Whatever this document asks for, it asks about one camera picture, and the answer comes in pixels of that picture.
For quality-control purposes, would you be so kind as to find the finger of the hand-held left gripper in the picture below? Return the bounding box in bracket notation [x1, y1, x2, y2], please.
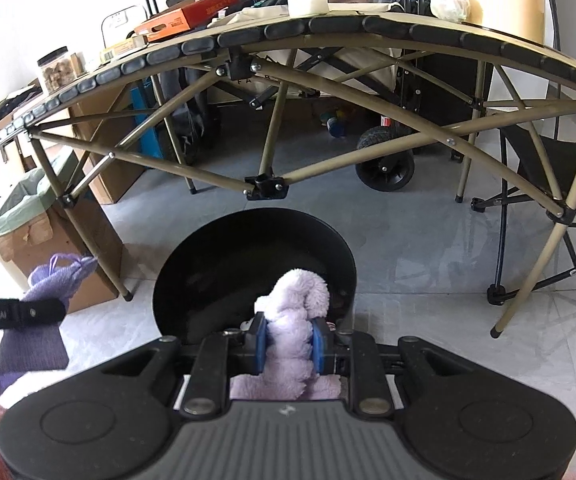
[10, 299, 66, 332]

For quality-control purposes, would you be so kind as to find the large cardboard box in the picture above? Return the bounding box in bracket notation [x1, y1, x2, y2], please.
[75, 85, 149, 204]

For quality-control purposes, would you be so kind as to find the khaki folding table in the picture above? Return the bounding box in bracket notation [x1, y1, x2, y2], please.
[0, 10, 576, 338]

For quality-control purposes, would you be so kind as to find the small tan carton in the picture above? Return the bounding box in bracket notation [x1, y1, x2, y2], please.
[100, 35, 149, 63]

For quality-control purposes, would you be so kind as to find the dark grey bag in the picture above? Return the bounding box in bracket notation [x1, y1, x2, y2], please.
[160, 67, 221, 161]

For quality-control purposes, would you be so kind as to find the blue plastic box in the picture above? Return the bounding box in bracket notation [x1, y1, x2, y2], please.
[135, 85, 169, 158]

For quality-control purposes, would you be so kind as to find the purple knitted sock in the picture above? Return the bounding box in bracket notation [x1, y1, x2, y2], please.
[0, 253, 99, 397]

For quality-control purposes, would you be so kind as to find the white tape roll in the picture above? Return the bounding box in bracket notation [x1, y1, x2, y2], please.
[288, 0, 329, 17]

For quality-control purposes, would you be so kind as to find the open box of dark items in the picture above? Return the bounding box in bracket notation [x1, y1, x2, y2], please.
[0, 79, 44, 148]

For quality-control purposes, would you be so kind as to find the clear snack jar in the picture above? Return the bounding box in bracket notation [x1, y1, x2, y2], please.
[36, 46, 77, 93]

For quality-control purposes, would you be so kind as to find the green plastic bin liner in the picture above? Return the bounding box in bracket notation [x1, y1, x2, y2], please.
[0, 152, 81, 241]

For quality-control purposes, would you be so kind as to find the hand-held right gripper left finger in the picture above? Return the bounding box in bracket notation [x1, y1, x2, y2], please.
[102, 312, 269, 418]

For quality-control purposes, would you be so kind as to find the blue can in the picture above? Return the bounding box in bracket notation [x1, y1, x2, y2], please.
[320, 110, 349, 139]

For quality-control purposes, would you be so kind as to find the orange cardboard box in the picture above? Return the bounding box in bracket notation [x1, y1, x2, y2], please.
[134, 0, 246, 43]

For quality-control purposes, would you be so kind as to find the black trash bin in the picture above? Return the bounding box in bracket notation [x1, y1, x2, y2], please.
[153, 208, 357, 346]

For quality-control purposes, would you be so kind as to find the black folding chair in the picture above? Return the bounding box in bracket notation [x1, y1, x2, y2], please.
[470, 122, 576, 317]

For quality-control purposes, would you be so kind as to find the large cream container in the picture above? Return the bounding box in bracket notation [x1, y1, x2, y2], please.
[460, 0, 554, 46]

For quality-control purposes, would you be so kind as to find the lilac fluffy cloth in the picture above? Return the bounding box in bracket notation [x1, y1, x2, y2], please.
[230, 269, 343, 402]

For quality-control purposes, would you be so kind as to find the black case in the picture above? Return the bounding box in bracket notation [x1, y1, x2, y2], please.
[403, 52, 494, 161]

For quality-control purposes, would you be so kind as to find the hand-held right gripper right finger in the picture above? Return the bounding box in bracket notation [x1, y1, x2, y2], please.
[310, 317, 474, 420]

